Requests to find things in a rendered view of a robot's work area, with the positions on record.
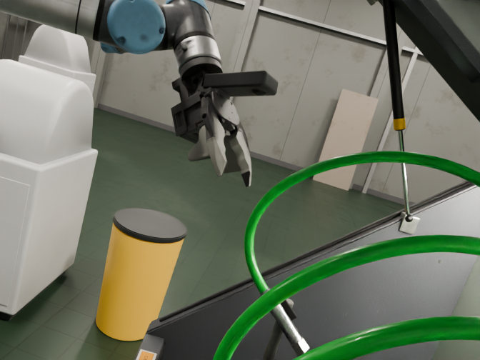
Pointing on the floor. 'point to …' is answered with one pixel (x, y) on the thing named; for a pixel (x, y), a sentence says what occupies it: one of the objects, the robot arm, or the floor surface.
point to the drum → (137, 271)
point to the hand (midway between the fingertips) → (237, 173)
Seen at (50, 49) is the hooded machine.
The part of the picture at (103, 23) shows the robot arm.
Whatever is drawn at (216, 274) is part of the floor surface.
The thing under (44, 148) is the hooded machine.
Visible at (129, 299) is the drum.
